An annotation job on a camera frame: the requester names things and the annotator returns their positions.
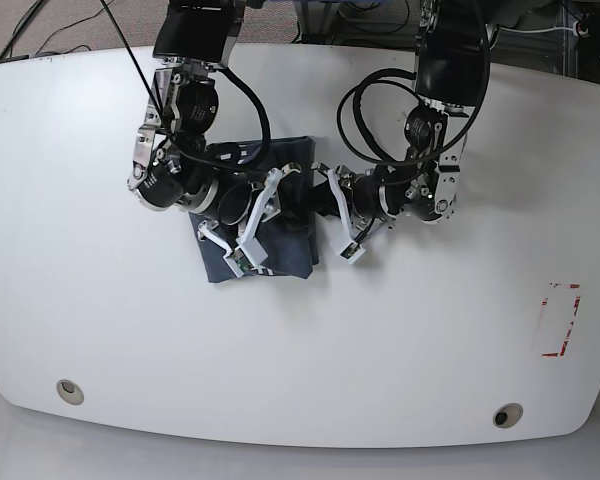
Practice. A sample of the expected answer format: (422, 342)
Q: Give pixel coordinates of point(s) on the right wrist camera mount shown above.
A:
(248, 254)

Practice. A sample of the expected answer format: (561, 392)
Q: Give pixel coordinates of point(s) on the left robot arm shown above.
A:
(449, 86)

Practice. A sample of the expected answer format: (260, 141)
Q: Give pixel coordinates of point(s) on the right table cable grommet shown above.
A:
(508, 415)

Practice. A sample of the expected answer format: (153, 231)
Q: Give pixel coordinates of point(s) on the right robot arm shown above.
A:
(173, 165)

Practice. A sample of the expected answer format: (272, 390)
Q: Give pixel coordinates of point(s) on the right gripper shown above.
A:
(232, 200)

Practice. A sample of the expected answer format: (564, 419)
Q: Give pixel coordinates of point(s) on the table cable grommet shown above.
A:
(508, 415)
(70, 392)

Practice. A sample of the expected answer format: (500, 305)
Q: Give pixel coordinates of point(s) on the aluminium frame structure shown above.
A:
(540, 35)

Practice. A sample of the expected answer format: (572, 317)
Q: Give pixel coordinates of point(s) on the left table cable grommet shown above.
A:
(70, 392)

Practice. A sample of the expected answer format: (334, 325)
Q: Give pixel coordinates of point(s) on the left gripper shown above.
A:
(365, 196)

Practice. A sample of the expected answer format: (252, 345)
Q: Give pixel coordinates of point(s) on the dark blue t-shirt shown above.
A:
(290, 239)

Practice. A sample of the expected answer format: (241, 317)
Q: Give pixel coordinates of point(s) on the red tape rectangle marking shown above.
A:
(558, 314)

